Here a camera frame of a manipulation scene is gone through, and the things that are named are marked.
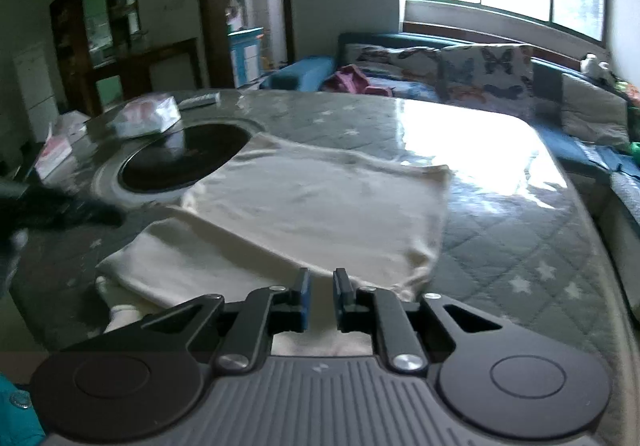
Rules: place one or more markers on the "dark wooden display cabinet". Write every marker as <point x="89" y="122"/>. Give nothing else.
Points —
<point x="67" y="36"/>

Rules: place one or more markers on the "plain grey cushion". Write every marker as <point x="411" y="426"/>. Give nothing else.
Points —
<point x="590" y="111"/>

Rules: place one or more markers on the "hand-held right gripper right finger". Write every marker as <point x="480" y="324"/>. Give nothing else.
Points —
<point x="342" y="301"/>

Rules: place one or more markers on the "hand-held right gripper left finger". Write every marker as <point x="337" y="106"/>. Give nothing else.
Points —
<point x="302" y="296"/>

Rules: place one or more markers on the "pink cloth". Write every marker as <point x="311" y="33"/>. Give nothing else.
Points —
<point x="350" y="81"/>

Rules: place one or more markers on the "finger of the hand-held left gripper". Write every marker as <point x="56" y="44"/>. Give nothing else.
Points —
<point x="70" y="215"/>

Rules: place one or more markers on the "person's teal jacket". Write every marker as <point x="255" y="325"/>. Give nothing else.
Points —
<point x="15" y="416"/>

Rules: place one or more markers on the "large butterfly print cushion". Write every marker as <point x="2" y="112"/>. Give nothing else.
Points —
<point x="485" y="76"/>

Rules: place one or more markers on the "round black cooktop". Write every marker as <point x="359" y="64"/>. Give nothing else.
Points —
<point x="165" y="161"/>

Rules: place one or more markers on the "blue corner sofa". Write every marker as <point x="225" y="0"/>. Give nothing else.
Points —
<point x="310" y="74"/>

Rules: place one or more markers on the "light blue small cabinet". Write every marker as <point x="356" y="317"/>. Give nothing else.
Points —
<point x="245" y="56"/>

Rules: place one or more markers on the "grey remote control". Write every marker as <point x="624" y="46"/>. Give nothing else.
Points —
<point x="200" y="101"/>

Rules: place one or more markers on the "blue patterned sofa cover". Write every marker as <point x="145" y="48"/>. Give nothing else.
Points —
<point x="625" y="191"/>

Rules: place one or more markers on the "panda plush toy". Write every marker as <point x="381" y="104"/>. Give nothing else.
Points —
<point x="595" y="66"/>

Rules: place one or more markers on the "cream knit garment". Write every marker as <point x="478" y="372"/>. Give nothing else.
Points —
<point x="320" y="206"/>

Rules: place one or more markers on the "dark wooden door frame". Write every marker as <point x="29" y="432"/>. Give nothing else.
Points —
<point x="210" y="26"/>

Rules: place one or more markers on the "grey quilted star table cover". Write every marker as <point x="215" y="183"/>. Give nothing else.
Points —
<point x="500" y="246"/>

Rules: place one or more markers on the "white cabinet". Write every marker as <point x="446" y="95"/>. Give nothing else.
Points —
<point x="37" y="86"/>

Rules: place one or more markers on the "white pink plastic packet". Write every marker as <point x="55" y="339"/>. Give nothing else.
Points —
<point x="145" y="119"/>
<point x="52" y="156"/>

